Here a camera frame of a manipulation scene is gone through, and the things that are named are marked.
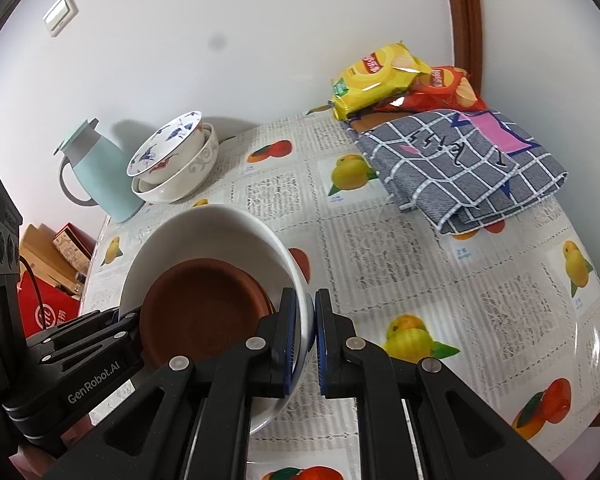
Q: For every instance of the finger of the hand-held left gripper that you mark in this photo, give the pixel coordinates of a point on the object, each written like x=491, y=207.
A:
x=85, y=322
x=110, y=340

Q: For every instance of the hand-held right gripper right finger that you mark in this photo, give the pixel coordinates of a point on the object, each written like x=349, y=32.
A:
x=321, y=350

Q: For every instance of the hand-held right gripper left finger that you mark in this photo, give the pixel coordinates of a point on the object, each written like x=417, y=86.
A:
x=290, y=345

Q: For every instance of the brown saucer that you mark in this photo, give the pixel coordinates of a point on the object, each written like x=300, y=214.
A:
x=200, y=310

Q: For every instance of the plain white bowl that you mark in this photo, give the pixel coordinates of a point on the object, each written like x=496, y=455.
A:
x=230, y=235

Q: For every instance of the stacked white patterned bowls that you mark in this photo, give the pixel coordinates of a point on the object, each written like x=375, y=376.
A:
x=190, y=180

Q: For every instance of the red box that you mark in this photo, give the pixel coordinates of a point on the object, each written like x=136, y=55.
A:
x=50, y=310

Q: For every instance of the patterned box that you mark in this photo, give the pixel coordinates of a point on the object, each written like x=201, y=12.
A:
x=72, y=250

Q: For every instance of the tan cardboard box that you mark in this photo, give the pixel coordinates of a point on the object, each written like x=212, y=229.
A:
x=40, y=255

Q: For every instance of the light blue thermos jug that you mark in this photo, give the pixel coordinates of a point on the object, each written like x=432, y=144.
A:
x=105, y=175

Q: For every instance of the blue floral bowl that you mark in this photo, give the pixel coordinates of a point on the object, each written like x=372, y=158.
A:
x=165, y=147

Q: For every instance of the small white bowl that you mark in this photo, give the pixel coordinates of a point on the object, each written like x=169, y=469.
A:
x=207, y=132

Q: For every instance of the grey checked cloth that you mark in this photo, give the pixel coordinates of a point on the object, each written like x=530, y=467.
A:
x=460, y=170

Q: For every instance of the brown packet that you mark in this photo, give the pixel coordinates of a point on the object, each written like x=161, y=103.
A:
x=370, y=121

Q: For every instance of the yellow chips bag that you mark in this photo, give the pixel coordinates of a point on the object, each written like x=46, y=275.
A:
x=370, y=80

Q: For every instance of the red chips bag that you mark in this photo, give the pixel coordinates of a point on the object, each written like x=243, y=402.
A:
x=445, y=90

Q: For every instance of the white light switch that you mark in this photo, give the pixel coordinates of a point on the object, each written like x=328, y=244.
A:
x=61, y=14

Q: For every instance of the wooden door frame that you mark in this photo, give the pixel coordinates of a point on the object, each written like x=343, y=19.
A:
x=462, y=20

